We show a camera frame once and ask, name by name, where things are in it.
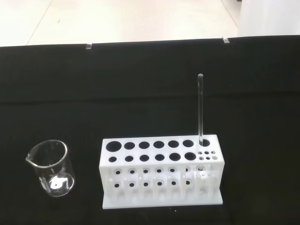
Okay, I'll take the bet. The black bench cloth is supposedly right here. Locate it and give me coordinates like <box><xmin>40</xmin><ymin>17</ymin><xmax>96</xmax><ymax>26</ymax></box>
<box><xmin>0</xmin><ymin>34</ymin><xmax>300</xmax><ymax>225</ymax></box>

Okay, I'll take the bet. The clear glass rod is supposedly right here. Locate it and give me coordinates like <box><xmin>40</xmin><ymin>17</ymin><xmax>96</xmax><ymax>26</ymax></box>
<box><xmin>197</xmin><ymin>73</ymin><xmax>205</xmax><ymax>147</ymax></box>

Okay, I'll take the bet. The white test tube rack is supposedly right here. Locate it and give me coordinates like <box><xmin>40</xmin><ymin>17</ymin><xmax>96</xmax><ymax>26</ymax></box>
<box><xmin>97</xmin><ymin>134</ymin><xmax>224</xmax><ymax>209</ymax></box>

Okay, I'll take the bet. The small clear glass beaker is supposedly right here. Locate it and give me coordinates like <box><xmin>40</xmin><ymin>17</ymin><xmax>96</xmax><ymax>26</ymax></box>
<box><xmin>25</xmin><ymin>139</ymin><xmax>76</xmax><ymax>198</ymax></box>

